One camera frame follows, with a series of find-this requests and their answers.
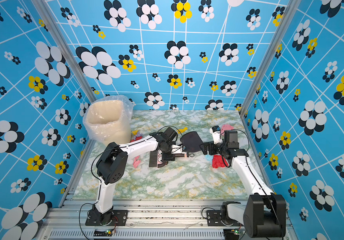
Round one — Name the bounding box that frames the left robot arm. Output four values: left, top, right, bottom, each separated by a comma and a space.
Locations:
89, 127, 184, 226

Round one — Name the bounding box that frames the pink paper scrap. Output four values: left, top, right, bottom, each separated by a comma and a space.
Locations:
221, 124, 234, 135
133, 156, 141, 169

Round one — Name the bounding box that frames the cartoon face hand brush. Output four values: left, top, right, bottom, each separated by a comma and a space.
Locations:
149, 150, 189, 168

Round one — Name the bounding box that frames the red paper scrap by bin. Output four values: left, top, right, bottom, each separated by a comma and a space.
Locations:
131, 136, 143, 142

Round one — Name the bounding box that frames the beige trash bin with liner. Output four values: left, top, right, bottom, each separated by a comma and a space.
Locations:
83, 95, 134, 146

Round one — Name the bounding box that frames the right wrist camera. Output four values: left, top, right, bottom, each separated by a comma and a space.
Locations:
210, 126, 223, 145

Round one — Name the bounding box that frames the pink paper scrap right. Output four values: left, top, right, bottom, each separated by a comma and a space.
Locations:
221, 124, 234, 135

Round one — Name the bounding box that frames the light blue paper scrap right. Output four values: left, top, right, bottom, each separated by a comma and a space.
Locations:
205, 155, 213, 162

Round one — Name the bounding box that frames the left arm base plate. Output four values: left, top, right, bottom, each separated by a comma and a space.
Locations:
85, 210, 129, 227

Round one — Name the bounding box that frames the yellow paper scrap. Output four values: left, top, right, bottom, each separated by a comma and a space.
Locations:
178, 127, 188, 134

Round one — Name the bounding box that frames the black dustpan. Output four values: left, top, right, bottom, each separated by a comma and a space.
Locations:
180, 132, 203, 153

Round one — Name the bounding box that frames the red paper scrap right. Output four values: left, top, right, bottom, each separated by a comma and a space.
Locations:
212, 155, 230, 169

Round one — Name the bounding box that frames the pink paper scrap left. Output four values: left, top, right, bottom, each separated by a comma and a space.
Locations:
133, 156, 141, 169

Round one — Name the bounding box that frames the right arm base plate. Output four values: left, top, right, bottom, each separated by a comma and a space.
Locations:
204, 209, 243, 228

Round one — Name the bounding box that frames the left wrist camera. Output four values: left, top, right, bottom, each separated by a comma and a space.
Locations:
171, 145, 183, 154

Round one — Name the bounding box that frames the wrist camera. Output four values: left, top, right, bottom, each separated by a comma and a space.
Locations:
171, 145, 183, 154
210, 126, 223, 145

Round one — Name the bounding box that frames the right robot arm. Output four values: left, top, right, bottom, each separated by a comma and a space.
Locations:
200, 126, 287, 239

